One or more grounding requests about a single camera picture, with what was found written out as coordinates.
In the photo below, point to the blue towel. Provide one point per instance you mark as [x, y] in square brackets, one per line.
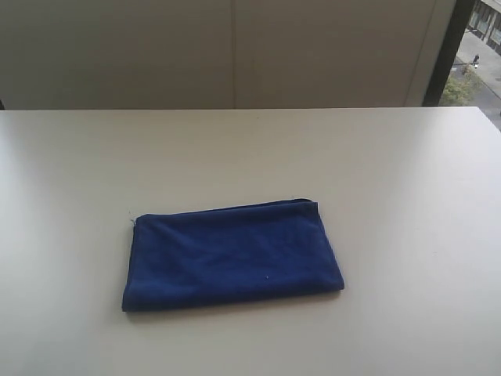
[231, 255]

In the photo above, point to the dark window frame post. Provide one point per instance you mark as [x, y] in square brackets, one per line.
[453, 36]

